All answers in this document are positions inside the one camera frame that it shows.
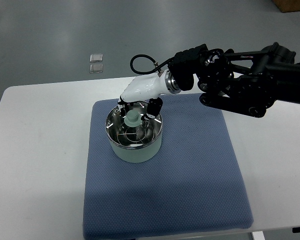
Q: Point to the upper metal floor plate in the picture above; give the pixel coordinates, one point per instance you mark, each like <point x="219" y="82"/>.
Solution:
<point x="96" y="57"/>

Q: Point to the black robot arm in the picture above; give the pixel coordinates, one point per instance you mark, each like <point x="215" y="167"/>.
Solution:
<point x="246" y="83"/>

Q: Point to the green pot with steel interior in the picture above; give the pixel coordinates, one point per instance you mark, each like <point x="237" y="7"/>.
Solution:
<point x="137" y="155"/>

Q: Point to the wire steaming rack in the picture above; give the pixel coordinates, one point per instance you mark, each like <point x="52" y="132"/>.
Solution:
<point x="134" y="136"/>

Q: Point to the brown cardboard box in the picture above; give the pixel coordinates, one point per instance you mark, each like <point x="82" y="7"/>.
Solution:
<point x="287" y="6"/>

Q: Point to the glass lid with green knob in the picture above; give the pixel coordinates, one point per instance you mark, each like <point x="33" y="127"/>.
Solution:
<point x="133" y="118"/>

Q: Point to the blue textured mat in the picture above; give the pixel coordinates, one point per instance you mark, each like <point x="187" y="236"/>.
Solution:
<point x="193" y="184"/>

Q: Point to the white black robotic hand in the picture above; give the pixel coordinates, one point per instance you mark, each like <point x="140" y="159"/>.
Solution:
<point x="148" y="87"/>

